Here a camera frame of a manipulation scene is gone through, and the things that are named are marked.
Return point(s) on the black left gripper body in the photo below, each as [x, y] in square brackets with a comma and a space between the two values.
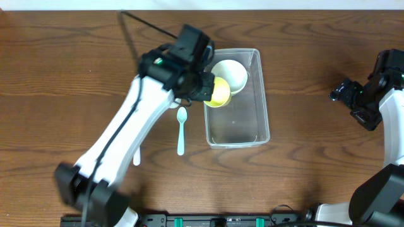
[202, 89]

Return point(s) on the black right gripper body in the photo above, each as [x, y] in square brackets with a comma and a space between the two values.
[368, 114]

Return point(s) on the yellow plastic cup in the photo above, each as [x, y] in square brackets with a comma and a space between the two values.
[221, 94]

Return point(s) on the white plastic bowl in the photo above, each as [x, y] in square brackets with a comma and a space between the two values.
[233, 72]

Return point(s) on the white plastic cup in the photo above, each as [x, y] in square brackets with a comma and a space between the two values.
[176, 103]

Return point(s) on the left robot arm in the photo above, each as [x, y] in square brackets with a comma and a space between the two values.
[91, 184]

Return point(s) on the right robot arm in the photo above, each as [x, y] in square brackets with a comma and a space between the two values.
[377, 202]

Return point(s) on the clear plastic container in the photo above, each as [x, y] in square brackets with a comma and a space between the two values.
[243, 123]

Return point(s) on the light teal plastic spoon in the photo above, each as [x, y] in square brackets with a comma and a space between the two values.
[181, 117]

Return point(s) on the white plastic fork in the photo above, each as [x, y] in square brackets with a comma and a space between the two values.
[137, 157]

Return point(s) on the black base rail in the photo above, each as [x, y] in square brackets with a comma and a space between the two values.
[279, 215]

